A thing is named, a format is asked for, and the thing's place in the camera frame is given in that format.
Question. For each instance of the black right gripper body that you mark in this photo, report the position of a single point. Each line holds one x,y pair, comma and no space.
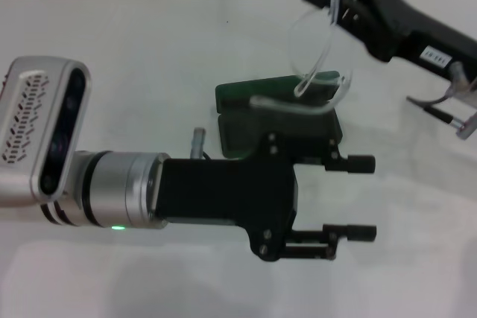
402,27

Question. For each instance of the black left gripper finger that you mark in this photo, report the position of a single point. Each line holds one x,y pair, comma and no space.
361,233
361,163

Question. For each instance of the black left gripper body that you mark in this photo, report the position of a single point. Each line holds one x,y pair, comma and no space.
223,191

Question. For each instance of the clear white glasses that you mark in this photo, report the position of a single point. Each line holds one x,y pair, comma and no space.
287,106

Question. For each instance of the green glasses case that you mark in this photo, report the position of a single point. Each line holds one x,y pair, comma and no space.
238,91

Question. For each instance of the silver plug on left gripper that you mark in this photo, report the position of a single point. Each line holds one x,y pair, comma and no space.
197,143

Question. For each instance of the silver plug on gripper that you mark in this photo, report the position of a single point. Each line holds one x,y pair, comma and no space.
197,143
457,72

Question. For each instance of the silver plug on right gripper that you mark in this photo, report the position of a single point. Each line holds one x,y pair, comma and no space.
457,72

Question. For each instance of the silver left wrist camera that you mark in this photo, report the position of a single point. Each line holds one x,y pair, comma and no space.
33,117

